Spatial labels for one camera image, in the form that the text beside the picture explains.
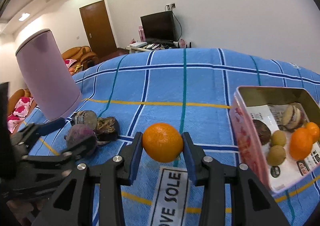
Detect purple round turnip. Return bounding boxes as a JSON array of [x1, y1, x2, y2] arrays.
[[64, 124, 97, 156]]

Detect brown dried mangosteen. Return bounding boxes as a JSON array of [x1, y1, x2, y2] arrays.
[[95, 117, 120, 145]]

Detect orange tangerine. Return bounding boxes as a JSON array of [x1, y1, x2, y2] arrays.
[[142, 123, 183, 163], [289, 127, 313, 160], [305, 122, 320, 143]]

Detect dark mangosteen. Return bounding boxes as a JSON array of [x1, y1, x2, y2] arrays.
[[253, 119, 271, 145]]

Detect yellow brown longan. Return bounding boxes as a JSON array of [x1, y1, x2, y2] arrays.
[[271, 130, 287, 147]]

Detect pink floral cushion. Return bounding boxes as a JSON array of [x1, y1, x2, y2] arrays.
[[7, 97, 34, 133]]

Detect purple electric kettle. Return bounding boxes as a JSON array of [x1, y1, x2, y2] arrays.
[[16, 29, 82, 121]]

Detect pink metal tin box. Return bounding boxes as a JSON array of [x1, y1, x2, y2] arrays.
[[229, 86, 319, 193]]

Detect paper leaflet in tin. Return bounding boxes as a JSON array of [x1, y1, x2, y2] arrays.
[[247, 102, 319, 192]]

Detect orange leather sofa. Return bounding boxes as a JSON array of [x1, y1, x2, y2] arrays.
[[6, 46, 100, 117]]

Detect blue plaid tablecloth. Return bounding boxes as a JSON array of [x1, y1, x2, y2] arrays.
[[73, 48, 319, 225]]

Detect brown wooden door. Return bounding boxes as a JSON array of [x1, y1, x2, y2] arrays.
[[79, 0, 117, 60]]

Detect white tv stand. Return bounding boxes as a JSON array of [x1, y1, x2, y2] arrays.
[[125, 39, 193, 53]]

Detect pink box beside television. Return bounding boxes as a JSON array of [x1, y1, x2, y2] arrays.
[[138, 26, 145, 42]]

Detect black television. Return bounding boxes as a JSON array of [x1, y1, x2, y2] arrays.
[[140, 11, 177, 42]]

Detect wall power socket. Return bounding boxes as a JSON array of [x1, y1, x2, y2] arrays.
[[165, 3, 176, 11]]

